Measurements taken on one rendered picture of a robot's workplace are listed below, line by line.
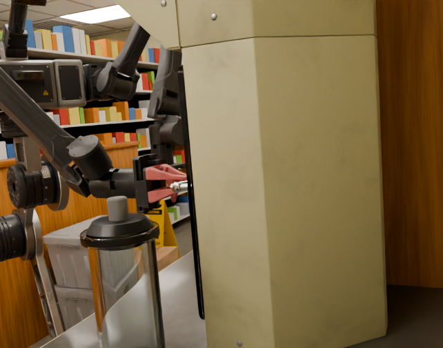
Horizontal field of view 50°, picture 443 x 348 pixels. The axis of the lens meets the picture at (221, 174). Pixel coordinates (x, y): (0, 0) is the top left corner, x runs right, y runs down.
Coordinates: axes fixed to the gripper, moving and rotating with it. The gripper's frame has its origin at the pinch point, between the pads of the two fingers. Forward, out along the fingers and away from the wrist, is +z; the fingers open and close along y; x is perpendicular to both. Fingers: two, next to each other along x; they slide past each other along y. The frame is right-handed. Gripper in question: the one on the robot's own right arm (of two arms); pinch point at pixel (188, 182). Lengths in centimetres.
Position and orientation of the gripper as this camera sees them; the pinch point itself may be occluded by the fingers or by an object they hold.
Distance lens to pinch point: 84.3
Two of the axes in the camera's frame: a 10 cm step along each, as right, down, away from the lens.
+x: 3.9, -1.4, 9.1
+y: -0.7, -9.9, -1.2
